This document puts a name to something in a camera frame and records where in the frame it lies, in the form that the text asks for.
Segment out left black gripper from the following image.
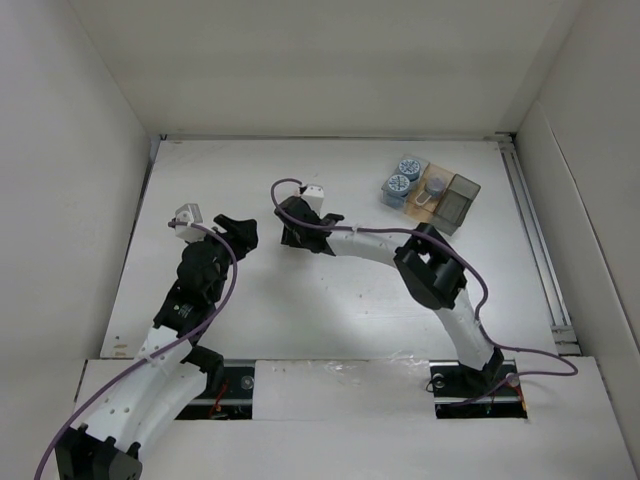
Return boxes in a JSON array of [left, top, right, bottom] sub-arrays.
[[186, 216, 255, 303]]

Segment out blue label round tub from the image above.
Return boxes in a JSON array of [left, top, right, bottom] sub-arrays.
[[395, 156, 422, 182]]

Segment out clear tub of paperclips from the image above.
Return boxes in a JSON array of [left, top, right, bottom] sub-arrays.
[[424, 174, 448, 198]]

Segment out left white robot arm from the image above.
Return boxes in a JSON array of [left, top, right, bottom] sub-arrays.
[[54, 211, 258, 479]]

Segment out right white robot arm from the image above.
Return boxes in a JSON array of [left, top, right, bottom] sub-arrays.
[[275, 196, 504, 397]]

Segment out orange plastic bin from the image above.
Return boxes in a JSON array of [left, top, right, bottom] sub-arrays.
[[404, 163, 454, 222]]

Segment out grey plastic bin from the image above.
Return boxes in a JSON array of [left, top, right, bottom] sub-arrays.
[[431, 174, 481, 236]]

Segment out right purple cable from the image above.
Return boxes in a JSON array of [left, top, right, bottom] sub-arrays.
[[269, 178, 577, 406]]

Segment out purple cable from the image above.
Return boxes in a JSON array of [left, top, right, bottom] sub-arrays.
[[33, 222, 240, 480], [269, 178, 577, 406]]

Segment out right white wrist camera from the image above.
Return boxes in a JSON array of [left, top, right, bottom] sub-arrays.
[[299, 184, 325, 215]]

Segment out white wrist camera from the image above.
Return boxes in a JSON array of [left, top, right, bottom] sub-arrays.
[[299, 184, 325, 215], [170, 203, 205, 243]]

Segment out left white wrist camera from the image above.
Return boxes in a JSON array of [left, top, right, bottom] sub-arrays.
[[170, 203, 205, 243]]

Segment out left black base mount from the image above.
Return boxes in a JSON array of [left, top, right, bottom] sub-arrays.
[[176, 359, 256, 421]]

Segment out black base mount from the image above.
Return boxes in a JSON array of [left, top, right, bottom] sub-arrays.
[[176, 359, 256, 421], [425, 360, 528, 420]]

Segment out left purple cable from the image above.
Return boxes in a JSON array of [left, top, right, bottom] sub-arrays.
[[33, 222, 240, 480]]

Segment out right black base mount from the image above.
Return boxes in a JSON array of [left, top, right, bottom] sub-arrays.
[[425, 360, 528, 420]]

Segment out aluminium side rail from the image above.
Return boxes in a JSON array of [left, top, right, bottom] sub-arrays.
[[497, 135, 582, 357]]

